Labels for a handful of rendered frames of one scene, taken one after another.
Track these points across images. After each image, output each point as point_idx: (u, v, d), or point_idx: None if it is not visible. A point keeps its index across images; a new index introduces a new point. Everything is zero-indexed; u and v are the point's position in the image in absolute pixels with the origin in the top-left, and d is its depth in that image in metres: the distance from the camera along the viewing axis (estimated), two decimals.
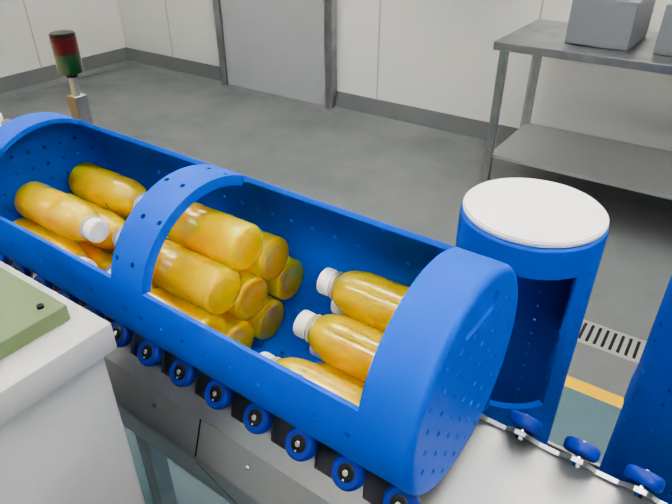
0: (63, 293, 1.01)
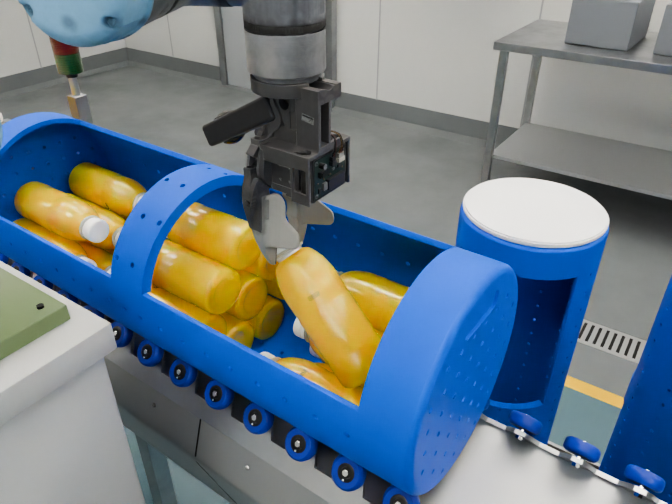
0: (63, 293, 1.01)
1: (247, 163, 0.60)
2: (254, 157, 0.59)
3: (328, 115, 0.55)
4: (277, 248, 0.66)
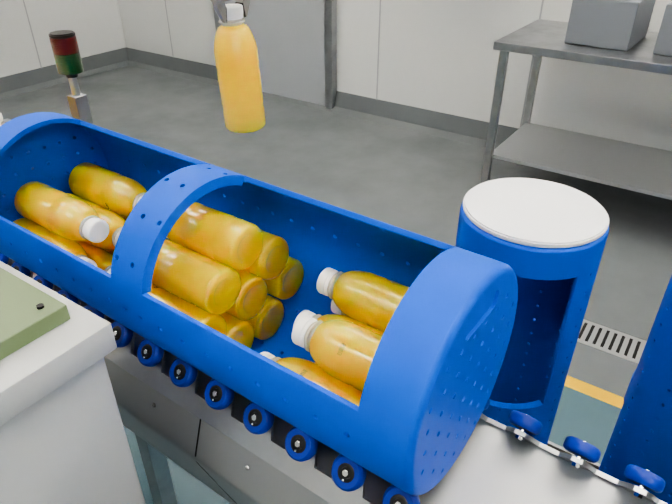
0: (63, 293, 1.01)
1: None
2: None
3: None
4: (299, 334, 0.71)
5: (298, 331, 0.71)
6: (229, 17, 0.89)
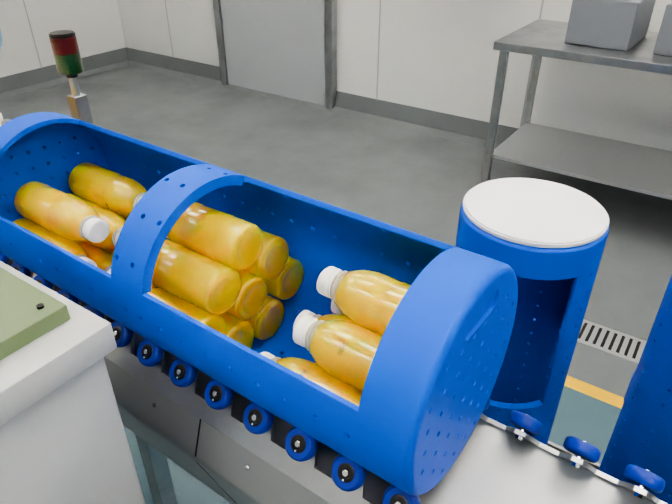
0: (63, 293, 1.01)
1: None
2: None
3: None
4: (300, 334, 0.71)
5: (299, 331, 0.71)
6: (327, 282, 0.72)
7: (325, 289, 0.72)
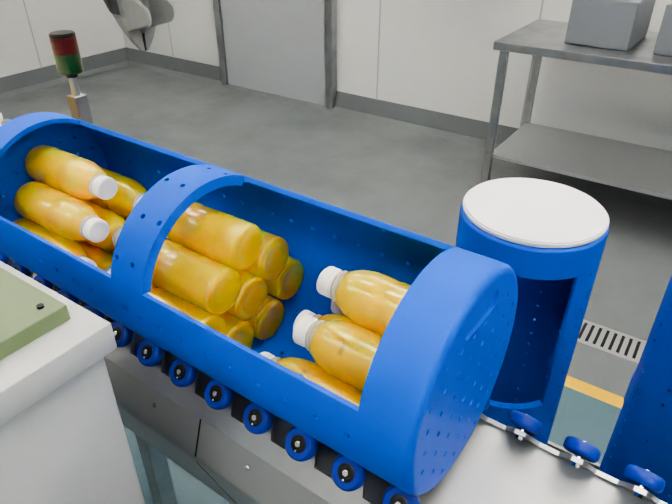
0: (63, 293, 1.01)
1: None
2: None
3: None
4: (300, 334, 0.71)
5: (299, 331, 0.71)
6: (327, 282, 0.72)
7: (325, 289, 0.72)
